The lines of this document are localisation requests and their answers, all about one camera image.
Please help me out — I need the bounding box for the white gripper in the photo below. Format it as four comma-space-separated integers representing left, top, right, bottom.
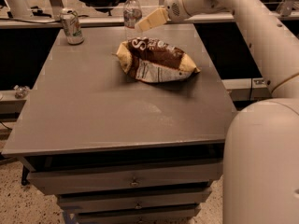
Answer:
135, 0, 227, 32

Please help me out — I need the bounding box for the clear plastic water bottle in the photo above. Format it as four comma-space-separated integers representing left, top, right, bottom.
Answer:
123, 0, 142, 39

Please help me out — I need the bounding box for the yellow brown chip bag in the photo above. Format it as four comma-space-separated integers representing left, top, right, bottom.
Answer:
116, 37, 200, 83

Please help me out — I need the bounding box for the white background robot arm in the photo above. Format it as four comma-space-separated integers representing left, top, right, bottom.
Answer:
5, 0, 33, 19

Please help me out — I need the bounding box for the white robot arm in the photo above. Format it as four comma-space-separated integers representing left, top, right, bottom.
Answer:
136, 0, 299, 224

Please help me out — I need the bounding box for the green white soda can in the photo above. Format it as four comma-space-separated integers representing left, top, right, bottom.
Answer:
60, 7, 84, 45

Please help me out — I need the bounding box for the grey drawer cabinet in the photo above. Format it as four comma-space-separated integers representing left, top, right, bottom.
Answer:
1, 23, 237, 224

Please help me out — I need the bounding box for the crumpled foil wrapper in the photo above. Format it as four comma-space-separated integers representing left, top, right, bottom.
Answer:
14, 85, 30, 99

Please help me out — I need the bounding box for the top grey drawer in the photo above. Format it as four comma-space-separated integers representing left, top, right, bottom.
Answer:
28, 160, 222, 195

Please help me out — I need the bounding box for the grey drawer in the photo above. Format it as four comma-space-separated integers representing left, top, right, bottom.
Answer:
76, 204, 200, 224
28, 160, 222, 195
58, 187, 211, 214

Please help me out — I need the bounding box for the middle grey drawer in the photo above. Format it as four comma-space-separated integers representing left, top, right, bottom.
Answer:
58, 187, 211, 214

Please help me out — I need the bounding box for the bottom grey drawer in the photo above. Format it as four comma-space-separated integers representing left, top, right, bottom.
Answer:
76, 204, 200, 224

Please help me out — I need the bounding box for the grey metal rail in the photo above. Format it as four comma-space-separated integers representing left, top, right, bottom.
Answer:
0, 11, 299, 29

